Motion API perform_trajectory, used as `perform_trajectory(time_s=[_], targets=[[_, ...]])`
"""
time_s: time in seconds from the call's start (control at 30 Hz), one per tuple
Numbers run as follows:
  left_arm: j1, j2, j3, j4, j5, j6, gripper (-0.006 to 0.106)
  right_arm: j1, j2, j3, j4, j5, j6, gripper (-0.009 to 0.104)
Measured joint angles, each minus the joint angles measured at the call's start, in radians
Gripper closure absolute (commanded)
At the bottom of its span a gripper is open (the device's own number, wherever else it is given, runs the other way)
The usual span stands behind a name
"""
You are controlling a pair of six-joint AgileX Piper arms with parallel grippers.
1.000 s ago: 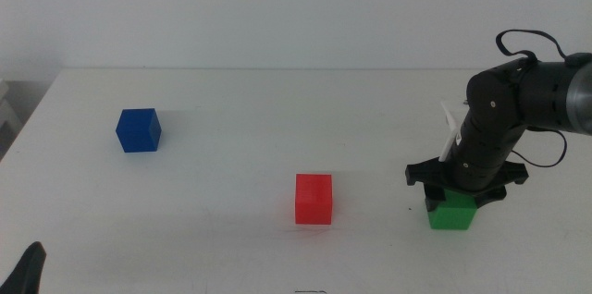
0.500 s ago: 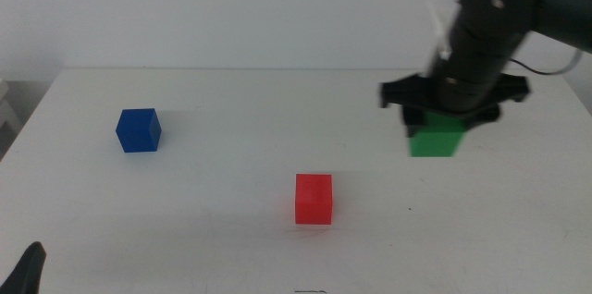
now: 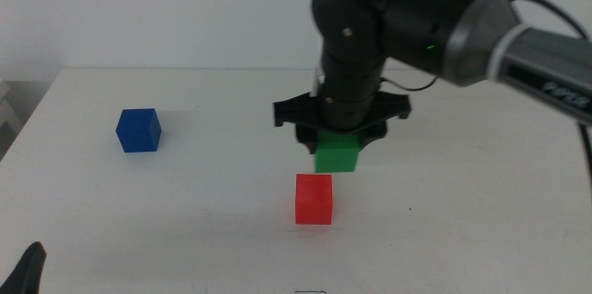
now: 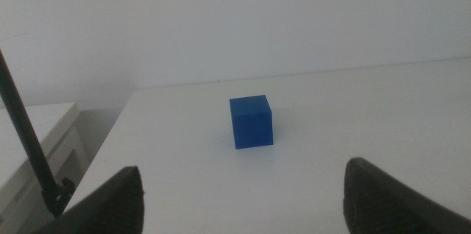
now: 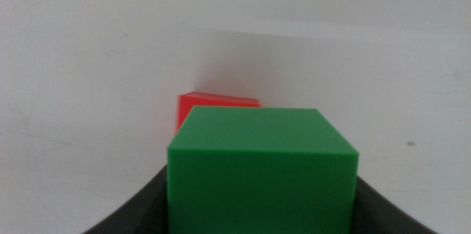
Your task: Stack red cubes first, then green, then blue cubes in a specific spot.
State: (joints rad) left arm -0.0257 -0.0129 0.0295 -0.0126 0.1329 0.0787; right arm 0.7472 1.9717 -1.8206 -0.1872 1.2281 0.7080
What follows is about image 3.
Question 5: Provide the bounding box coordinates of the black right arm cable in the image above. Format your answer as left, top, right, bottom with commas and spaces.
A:
505, 0, 592, 189

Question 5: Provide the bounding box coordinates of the green cube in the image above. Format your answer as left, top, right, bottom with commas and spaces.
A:
313, 130, 363, 175

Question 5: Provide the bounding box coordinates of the blue cube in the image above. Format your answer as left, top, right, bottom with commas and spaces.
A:
115, 107, 164, 154

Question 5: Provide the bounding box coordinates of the red cube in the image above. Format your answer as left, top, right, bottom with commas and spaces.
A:
294, 173, 335, 227

